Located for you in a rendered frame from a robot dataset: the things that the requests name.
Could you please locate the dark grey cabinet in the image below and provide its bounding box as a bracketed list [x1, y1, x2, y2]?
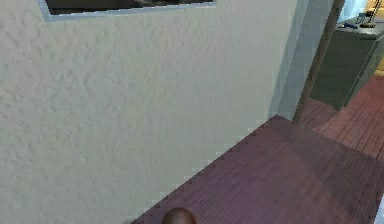
[309, 20, 384, 112]

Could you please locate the grey framed wall picture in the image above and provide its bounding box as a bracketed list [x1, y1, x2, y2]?
[37, 0, 217, 23]

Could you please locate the brown round object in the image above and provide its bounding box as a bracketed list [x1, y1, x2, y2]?
[161, 207, 198, 224]

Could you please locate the black desk lamp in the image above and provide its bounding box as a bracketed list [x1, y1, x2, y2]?
[359, 0, 383, 29]

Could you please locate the blue small object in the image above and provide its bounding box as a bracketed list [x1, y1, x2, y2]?
[337, 22, 359, 30]

